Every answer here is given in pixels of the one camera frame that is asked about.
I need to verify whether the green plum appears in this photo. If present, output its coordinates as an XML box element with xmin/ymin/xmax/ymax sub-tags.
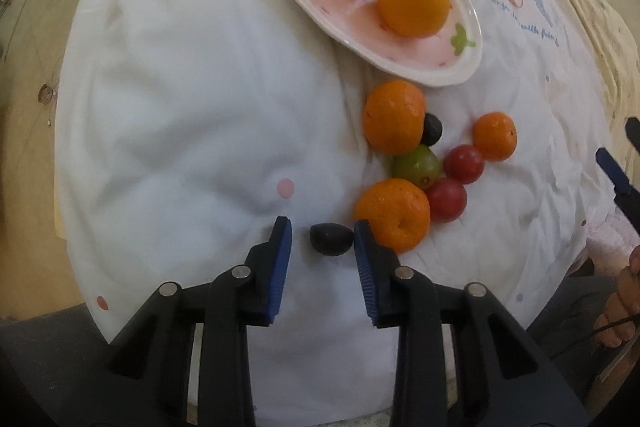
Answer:
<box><xmin>390</xmin><ymin>144</ymin><xmax>442</xmax><ymax>190</ymax></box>

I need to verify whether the white printed blanket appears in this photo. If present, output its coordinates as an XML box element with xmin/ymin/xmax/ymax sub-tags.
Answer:
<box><xmin>52</xmin><ymin>0</ymin><xmax>640</xmax><ymax>420</ymax></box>

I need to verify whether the cream bedsheet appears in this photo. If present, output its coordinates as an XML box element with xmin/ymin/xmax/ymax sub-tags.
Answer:
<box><xmin>517</xmin><ymin>0</ymin><xmax>640</xmax><ymax>120</ymax></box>

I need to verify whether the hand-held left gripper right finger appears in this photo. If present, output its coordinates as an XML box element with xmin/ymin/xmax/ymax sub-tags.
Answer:
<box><xmin>352</xmin><ymin>219</ymin><xmax>591</xmax><ymax>427</ymax></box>

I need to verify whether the small mandarin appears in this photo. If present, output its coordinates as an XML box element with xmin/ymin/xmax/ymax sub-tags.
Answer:
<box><xmin>472</xmin><ymin>112</ymin><xmax>518</xmax><ymax>162</ymax></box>

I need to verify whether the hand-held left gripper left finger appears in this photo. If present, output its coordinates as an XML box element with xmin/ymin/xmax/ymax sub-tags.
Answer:
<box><xmin>60</xmin><ymin>216</ymin><xmax>293</xmax><ymax>427</ymax></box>

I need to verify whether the black cable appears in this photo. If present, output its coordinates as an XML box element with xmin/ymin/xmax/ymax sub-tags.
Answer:
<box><xmin>550</xmin><ymin>313</ymin><xmax>640</xmax><ymax>360</ymax></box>

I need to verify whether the dark grey cloth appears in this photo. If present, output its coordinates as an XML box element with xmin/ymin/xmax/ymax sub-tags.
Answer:
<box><xmin>522</xmin><ymin>257</ymin><xmax>640</xmax><ymax>413</ymax></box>

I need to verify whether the dark purple grape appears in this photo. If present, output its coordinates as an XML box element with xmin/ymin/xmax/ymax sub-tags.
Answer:
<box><xmin>308</xmin><ymin>222</ymin><xmax>355</xmax><ymax>257</ymax></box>
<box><xmin>421</xmin><ymin>113</ymin><xmax>445</xmax><ymax>146</ymax></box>

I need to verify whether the red plum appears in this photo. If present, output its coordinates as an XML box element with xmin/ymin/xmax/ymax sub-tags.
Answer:
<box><xmin>442</xmin><ymin>144</ymin><xmax>486</xmax><ymax>185</ymax></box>
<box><xmin>425</xmin><ymin>177</ymin><xmax>469</xmax><ymax>224</ymax></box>

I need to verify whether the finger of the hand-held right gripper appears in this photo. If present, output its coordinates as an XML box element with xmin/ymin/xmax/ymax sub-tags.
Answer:
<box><xmin>624</xmin><ymin>117</ymin><xmax>640</xmax><ymax>156</ymax></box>
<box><xmin>595</xmin><ymin>147</ymin><xmax>640</xmax><ymax>233</ymax></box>

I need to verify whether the pink patterned cloth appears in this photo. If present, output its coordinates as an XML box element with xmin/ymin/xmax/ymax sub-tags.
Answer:
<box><xmin>582</xmin><ymin>207</ymin><xmax>640</xmax><ymax>275</ymax></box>

